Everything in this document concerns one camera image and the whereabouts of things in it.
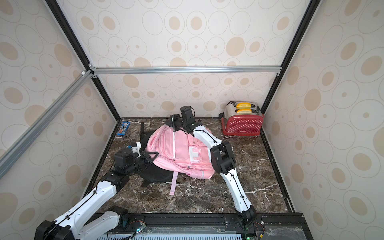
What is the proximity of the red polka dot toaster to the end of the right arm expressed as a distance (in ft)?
1.09

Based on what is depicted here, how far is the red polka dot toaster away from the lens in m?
0.99

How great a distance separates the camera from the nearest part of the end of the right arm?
788 millimetres
